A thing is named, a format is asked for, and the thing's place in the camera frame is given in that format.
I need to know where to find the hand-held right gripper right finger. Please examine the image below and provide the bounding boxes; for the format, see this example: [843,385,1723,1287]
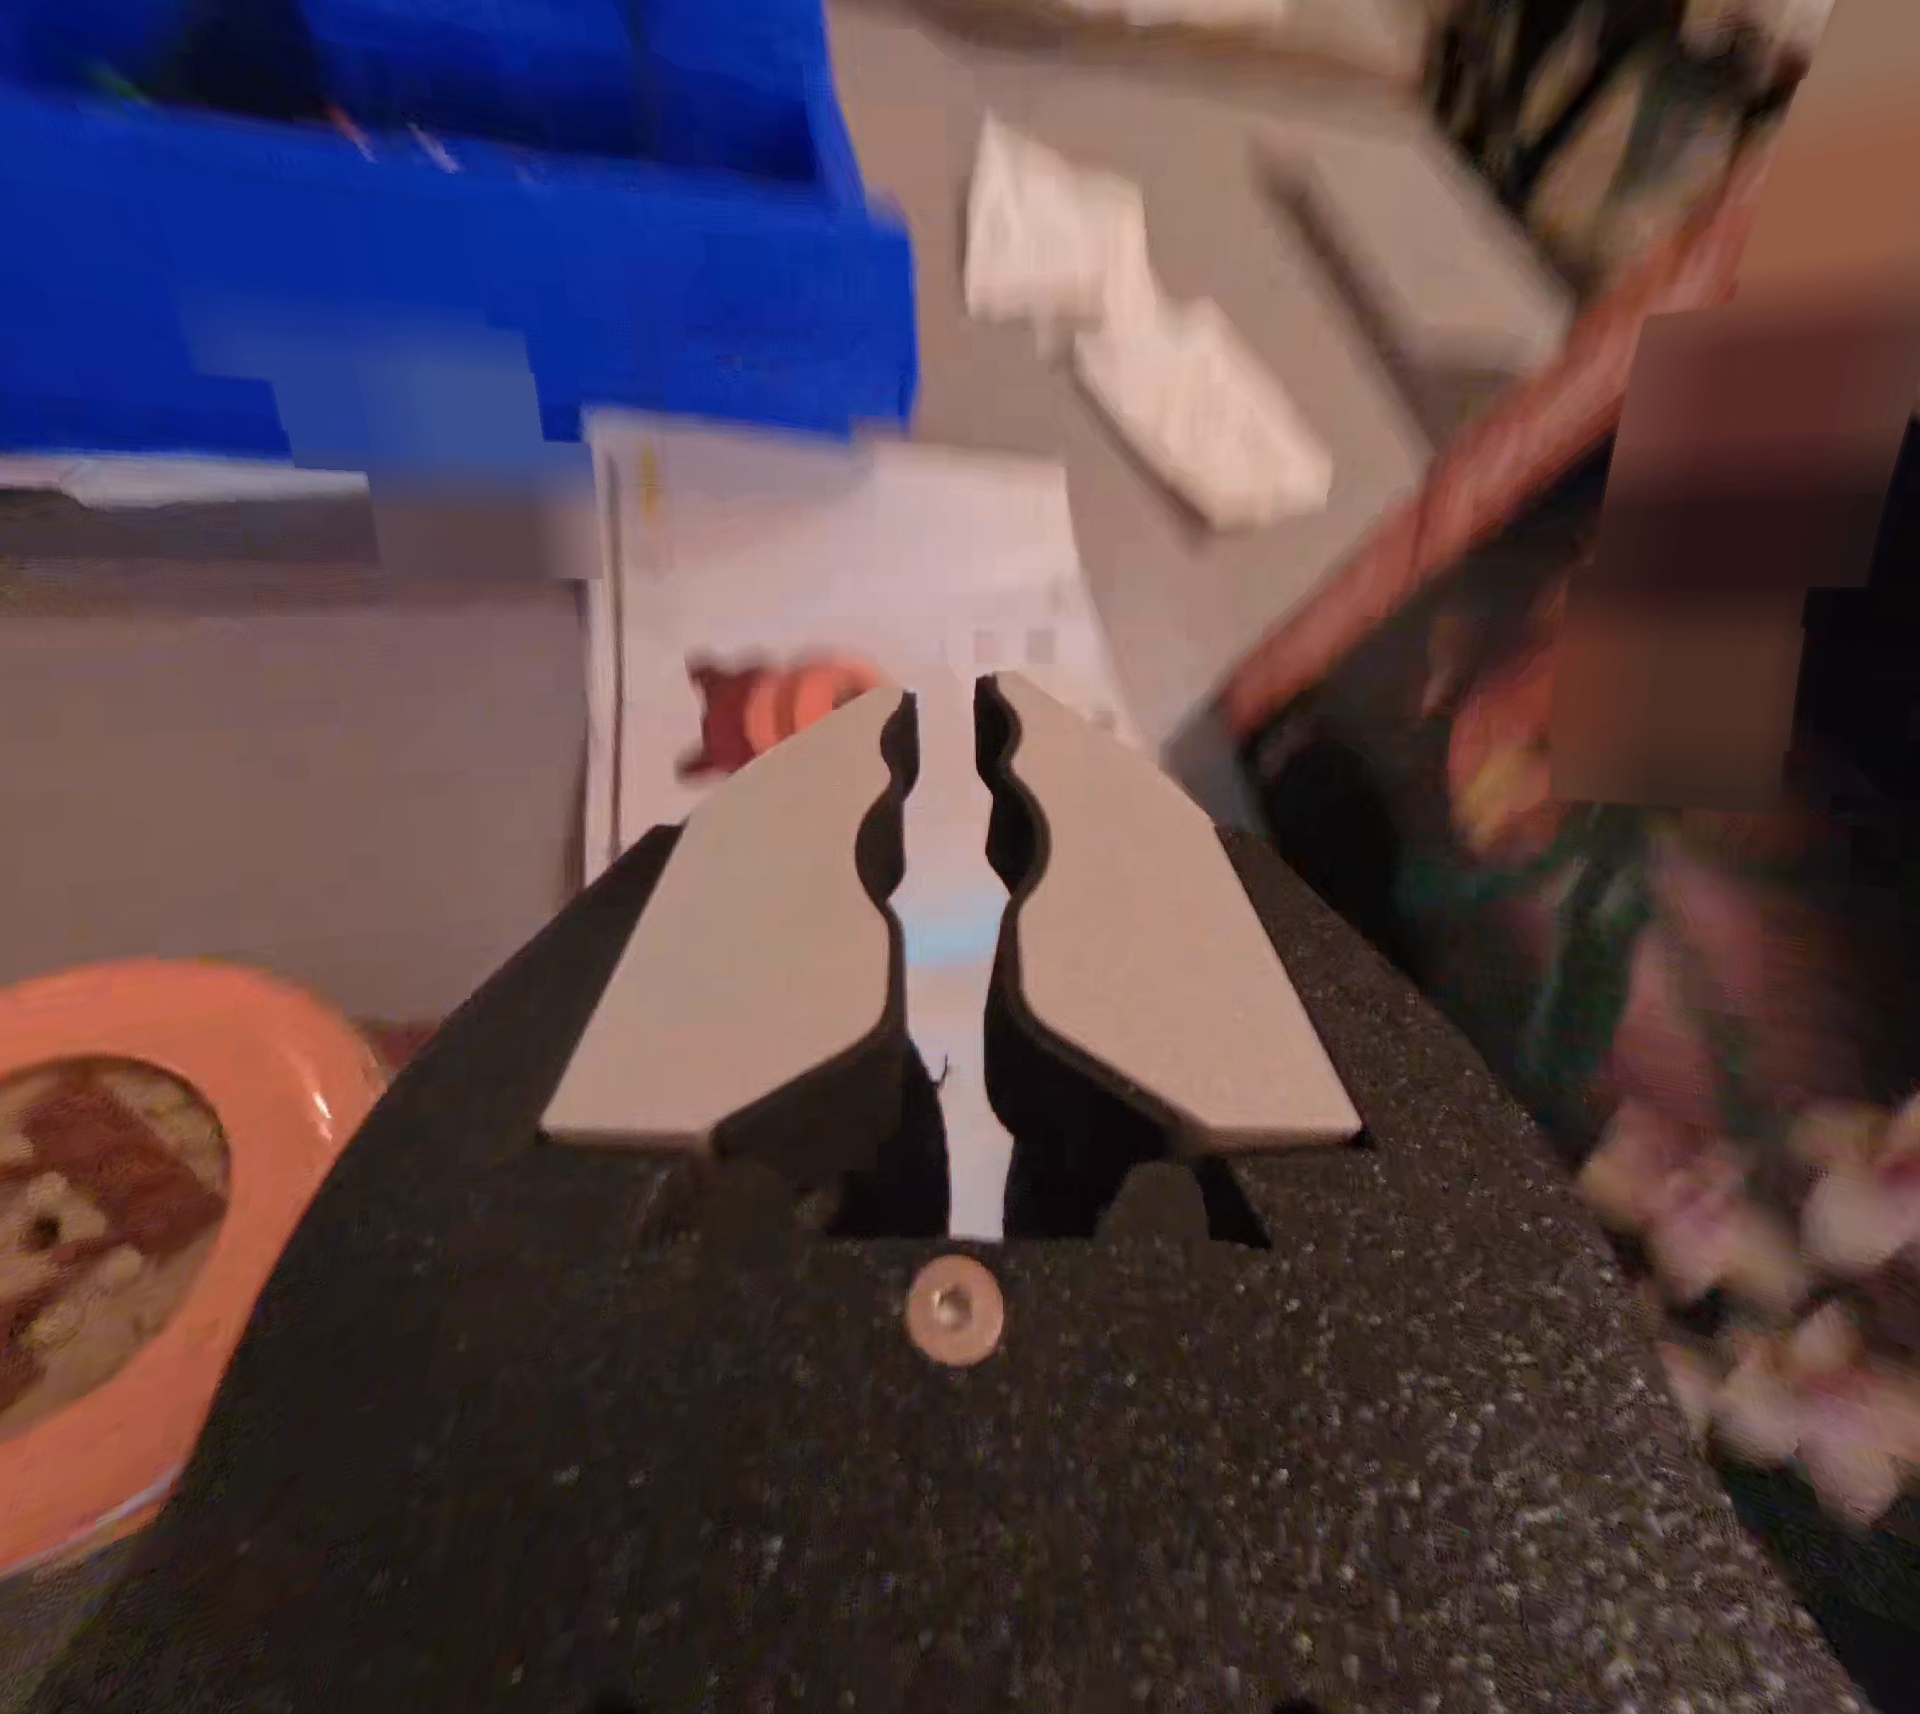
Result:
[972,670,1368,1240]

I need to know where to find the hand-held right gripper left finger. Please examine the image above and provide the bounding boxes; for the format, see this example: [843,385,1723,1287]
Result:
[536,685,956,1235]

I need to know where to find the white instruction booklet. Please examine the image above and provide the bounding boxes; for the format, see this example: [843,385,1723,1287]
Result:
[582,408,1141,880]

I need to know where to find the grey desk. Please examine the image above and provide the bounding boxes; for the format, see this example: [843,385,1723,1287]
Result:
[0,0,1592,1714]

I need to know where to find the black orchid set box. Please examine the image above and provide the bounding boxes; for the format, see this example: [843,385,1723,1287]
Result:
[1222,168,1920,1536]

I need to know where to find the blue plastic bin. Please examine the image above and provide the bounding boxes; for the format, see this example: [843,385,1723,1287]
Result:
[0,0,919,464]

